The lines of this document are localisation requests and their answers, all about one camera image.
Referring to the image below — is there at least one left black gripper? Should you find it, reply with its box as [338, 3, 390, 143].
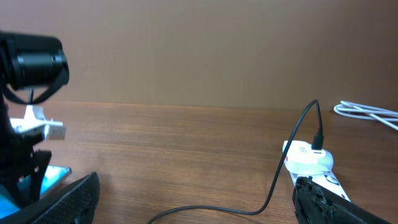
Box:
[0, 132, 53, 209]

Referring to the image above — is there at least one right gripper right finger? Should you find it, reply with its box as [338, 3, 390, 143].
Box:
[292, 177, 389, 224]

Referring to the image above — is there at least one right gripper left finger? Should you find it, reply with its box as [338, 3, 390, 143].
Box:
[1, 172, 100, 224]

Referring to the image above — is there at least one white power strip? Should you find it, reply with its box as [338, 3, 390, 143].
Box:
[282, 140, 352, 203]

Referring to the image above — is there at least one smartphone with teal screen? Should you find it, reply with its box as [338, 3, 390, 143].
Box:
[0, 165, 73, 220]

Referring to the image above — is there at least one black USB charging cable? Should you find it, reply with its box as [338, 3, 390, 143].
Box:
[147, 99, 325, 224]

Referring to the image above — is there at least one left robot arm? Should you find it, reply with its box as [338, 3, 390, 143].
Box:
[1, 32, 70, 208]

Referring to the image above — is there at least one white USB charger plug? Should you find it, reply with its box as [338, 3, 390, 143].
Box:
[284, 141, 334, 175]

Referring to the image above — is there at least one white power strip cord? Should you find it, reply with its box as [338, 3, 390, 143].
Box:
[333, 100, 398, 131]

